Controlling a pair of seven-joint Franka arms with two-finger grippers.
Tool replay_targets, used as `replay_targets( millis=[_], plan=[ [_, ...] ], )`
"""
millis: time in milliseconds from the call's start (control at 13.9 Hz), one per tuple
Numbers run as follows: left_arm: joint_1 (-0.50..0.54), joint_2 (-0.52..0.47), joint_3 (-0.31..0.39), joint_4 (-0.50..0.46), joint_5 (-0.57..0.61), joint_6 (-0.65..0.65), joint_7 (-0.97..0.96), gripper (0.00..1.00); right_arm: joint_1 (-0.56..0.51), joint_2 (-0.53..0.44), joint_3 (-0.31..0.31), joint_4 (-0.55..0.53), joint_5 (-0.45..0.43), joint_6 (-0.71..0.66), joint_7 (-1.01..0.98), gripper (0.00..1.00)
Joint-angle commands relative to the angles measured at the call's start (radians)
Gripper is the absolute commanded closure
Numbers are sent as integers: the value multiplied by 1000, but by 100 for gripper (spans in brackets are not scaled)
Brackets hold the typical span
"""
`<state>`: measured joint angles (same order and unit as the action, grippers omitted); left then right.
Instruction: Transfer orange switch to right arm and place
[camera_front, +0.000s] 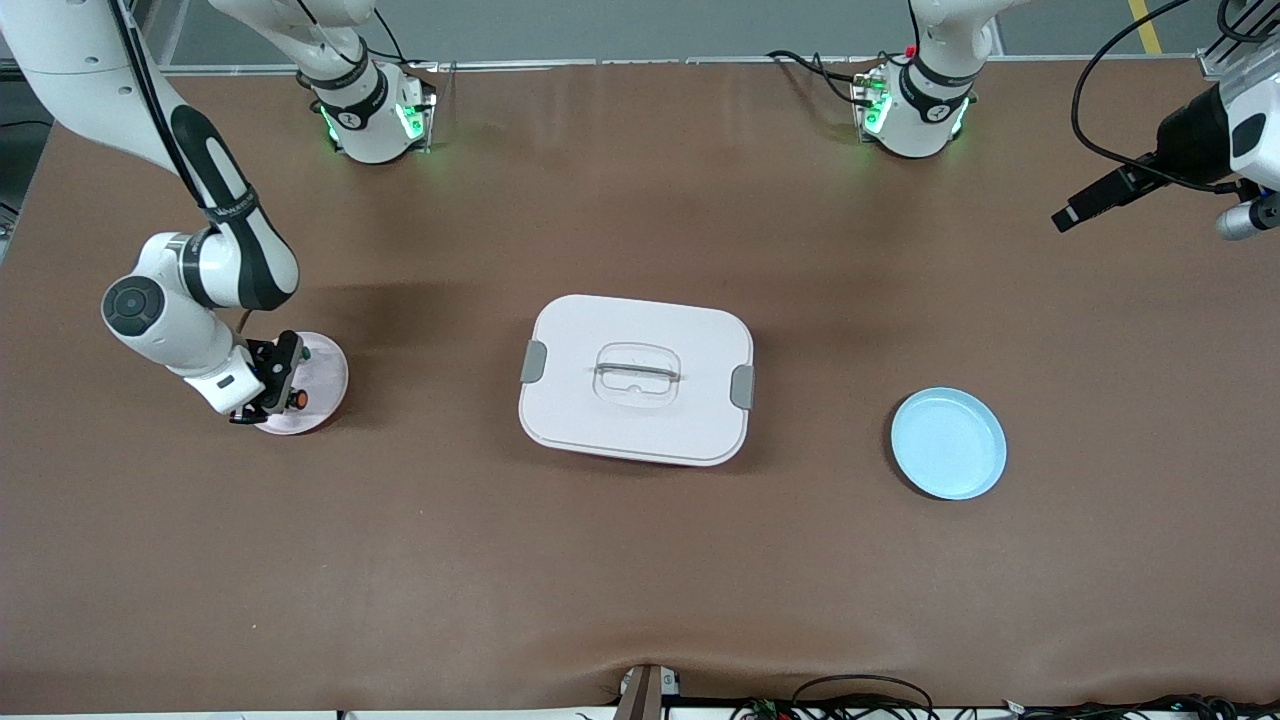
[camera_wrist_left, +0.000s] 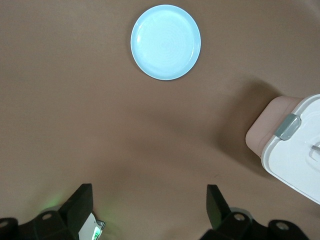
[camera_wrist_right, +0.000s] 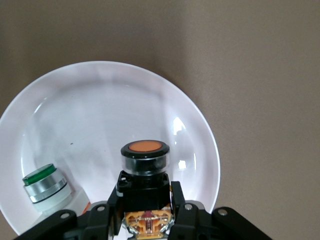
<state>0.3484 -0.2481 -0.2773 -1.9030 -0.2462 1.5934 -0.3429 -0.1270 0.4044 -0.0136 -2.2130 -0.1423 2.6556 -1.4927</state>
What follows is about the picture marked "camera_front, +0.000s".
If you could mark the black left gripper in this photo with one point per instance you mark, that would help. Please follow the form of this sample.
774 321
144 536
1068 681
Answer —
1192 137

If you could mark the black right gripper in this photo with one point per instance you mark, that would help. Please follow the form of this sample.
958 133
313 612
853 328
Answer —
267 357

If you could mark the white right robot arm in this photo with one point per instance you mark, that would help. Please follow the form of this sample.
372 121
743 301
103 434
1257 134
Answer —
160 330

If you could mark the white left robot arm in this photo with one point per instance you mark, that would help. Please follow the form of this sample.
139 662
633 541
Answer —
925 110

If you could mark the pink round plate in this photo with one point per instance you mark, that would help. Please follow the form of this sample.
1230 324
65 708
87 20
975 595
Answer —
325 385

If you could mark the light blue round plate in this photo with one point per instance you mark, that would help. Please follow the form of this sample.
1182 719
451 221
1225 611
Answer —
948 445

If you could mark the white lidded lunch box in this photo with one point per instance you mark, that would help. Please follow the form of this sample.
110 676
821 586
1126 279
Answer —
640 420

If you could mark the brown table mat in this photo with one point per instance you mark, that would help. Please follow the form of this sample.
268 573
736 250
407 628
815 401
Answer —
640 560

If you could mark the aluminium frame profile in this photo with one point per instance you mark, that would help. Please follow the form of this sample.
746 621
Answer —
165 35
1225 45

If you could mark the brown camera stand post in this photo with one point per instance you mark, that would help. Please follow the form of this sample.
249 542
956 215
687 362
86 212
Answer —
645 695

